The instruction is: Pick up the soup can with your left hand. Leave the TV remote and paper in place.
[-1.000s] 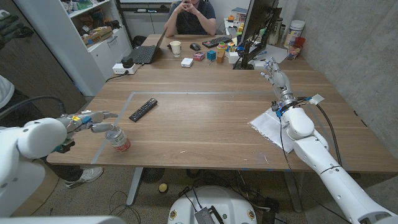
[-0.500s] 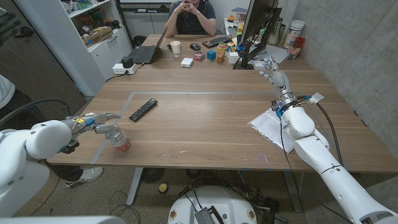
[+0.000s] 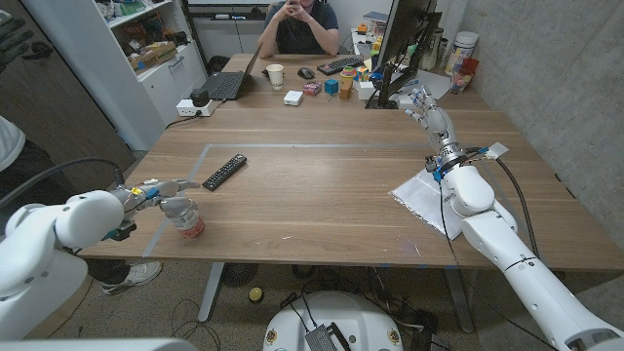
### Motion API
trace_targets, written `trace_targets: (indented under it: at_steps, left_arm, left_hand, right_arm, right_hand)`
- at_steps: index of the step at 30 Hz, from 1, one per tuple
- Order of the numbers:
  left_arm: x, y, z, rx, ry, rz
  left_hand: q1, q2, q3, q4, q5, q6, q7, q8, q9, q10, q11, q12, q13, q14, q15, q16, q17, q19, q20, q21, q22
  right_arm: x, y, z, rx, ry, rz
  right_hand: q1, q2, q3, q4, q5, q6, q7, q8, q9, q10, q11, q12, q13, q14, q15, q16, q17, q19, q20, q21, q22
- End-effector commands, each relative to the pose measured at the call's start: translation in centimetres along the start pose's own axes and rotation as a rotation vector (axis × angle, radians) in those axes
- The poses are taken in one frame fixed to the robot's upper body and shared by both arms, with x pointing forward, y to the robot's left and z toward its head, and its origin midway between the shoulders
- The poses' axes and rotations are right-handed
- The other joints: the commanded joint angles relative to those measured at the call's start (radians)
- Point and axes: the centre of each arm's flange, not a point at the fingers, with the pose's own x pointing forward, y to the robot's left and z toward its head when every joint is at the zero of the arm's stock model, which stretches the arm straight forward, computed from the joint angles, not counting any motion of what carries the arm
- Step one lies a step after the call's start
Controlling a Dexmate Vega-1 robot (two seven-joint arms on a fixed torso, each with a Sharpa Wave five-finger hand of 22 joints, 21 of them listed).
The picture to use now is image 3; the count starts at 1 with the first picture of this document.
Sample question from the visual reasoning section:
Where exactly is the grey metal table leg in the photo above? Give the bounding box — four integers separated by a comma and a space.
444, 267, 476, 334
197, 262, 226, 324

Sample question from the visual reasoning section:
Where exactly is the grey finned module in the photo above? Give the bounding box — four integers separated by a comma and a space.
304, 323, 352, 351

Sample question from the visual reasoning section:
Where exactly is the standing person with white shoe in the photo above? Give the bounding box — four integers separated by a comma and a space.
0, 114, 164, 296

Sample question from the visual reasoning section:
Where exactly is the white cylindrical canister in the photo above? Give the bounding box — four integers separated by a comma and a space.
444, 30, 480, 77

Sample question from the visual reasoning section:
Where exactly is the white power strip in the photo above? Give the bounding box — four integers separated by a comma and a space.
175, 98, 217, 118

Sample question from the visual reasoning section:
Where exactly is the black power adapter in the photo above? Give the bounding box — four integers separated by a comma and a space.
189, 88, 211, 108

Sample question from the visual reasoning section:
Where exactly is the white loose paper sheet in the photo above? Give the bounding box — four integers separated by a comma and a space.
389, 69, 452, 102

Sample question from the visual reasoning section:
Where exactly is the black computer monitor with stand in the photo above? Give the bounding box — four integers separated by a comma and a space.
365, 0, 444, 110

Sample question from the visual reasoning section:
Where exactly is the white cable tag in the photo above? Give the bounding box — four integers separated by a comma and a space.
485, 141, 510, 160

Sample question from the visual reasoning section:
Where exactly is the white shelf cabinet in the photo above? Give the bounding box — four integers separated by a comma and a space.
21, 0, 209, 151

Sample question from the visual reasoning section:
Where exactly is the dark motion capture glove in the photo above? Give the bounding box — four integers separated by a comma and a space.
0, 17, 55, 70

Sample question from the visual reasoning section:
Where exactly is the black TV remote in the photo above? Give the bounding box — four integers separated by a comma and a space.
201, 153, 249, 192

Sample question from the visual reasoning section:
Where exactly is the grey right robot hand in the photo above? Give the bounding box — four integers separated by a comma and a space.
404, 85, 460, 153

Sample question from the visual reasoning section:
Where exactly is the white paper cup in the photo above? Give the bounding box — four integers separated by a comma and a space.
265, 63, 286, 91

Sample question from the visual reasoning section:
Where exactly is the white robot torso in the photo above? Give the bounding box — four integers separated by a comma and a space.
0, 337, 199, 351

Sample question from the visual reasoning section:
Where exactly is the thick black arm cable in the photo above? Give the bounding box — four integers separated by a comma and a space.
0, 156, 126, 209
462, 145, 541, 259

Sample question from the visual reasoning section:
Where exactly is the black round floor fan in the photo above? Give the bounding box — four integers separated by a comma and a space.
221, 262, 260, 288

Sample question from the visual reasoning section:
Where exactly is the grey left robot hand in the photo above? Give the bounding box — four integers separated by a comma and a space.
122, 178, 202, 218

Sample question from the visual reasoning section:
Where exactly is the black keyboard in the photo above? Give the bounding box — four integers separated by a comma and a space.
316, 56, 366, 77

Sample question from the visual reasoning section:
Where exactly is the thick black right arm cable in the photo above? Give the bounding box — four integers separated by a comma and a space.
462, 145, 541, 259

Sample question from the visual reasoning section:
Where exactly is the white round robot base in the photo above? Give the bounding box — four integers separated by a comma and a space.
262, 291, 405, 351

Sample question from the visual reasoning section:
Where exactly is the seated person in dark shirt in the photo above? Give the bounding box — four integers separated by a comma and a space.
256, 0, 341, 59

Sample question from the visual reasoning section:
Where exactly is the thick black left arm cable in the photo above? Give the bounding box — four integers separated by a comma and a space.
0, 156, 126, 209

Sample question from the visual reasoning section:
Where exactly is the black bag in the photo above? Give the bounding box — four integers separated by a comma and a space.
207, 55, 230, 77

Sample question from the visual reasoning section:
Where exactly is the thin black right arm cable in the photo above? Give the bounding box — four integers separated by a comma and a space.
437, 170, 560, 351

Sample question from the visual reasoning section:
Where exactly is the black floor cable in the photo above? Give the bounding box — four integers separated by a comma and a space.
170, 297, 223, 351

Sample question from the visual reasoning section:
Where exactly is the dark wooden door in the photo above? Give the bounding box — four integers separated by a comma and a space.
0, 0, 137, 196

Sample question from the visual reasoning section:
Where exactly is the black laptop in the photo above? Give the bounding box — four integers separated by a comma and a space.
198, 42, 264, 101

